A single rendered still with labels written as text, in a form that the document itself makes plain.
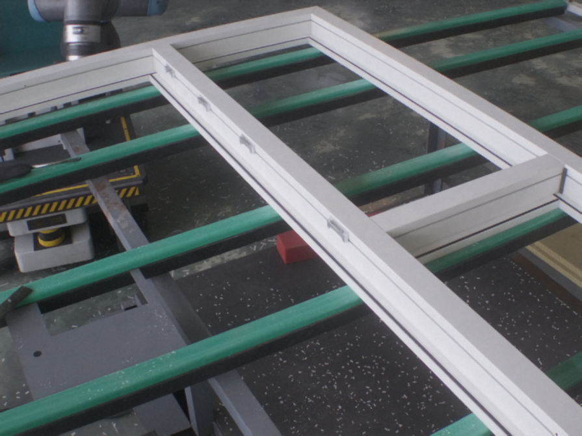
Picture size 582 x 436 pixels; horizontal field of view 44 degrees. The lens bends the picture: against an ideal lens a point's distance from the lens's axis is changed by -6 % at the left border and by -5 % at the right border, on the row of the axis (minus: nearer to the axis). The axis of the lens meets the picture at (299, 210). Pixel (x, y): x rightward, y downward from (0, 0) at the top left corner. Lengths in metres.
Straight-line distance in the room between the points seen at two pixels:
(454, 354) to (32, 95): 1.10
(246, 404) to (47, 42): 1.71
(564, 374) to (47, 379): 0.68
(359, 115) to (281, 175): 2.22
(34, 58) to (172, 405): 1.36
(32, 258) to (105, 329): 1.49
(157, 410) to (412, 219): 0.56
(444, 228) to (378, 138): 2.11
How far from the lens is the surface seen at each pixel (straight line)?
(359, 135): 3.26
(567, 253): 1.60
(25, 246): 2.55
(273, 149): 1.27
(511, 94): 3.77
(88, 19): 1.82
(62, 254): 2.53
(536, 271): 2.09
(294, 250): 1.55
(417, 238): 1.12
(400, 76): 1.61
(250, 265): 1.57
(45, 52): 2.42
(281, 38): 1.87
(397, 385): 1.32
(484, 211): 1.20
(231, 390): 1.00
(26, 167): 1.42
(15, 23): 2.44
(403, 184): 1.35
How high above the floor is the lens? 1.56
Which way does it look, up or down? 34 degrees down
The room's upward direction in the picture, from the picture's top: 1 degrees counter-clockwise
